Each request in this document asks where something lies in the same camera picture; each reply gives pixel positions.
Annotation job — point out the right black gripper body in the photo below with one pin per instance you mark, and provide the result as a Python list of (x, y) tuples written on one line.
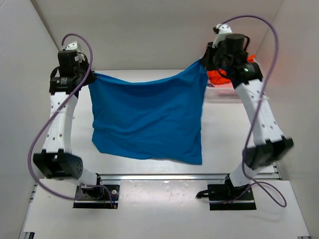
[(208, 60)]

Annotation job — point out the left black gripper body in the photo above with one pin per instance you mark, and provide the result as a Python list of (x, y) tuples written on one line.
[(87, 75)]

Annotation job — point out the blue t shirt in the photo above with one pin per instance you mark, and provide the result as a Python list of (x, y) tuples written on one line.
[(158, 119)]

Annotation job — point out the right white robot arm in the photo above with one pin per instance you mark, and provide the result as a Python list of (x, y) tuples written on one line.
[(270, 144)]

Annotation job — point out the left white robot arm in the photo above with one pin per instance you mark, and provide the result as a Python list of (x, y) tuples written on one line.
[(56, 160)]

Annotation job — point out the orange t shirt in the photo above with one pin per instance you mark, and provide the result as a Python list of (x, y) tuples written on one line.
[(216, 79)]

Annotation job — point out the white plastic basket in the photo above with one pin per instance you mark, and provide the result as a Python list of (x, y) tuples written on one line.
[(220, 92)]

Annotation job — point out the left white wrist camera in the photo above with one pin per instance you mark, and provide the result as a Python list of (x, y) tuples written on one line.
[(73, 46)]

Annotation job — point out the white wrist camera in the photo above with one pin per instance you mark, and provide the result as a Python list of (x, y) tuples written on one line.
[(73, 46), (221, 30)]

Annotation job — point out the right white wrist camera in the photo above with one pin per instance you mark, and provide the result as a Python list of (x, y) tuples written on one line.
[(221, 30)]

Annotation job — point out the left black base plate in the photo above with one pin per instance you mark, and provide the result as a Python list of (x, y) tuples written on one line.
[(98, 197)]

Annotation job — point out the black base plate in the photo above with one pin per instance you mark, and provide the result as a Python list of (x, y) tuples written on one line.
[(98, 197), (220, 199)]

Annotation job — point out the aluminium table rail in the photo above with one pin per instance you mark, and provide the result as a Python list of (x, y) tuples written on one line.
[(163, 176)]

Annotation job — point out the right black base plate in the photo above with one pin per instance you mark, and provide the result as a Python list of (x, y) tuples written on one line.
[(220, 199)]

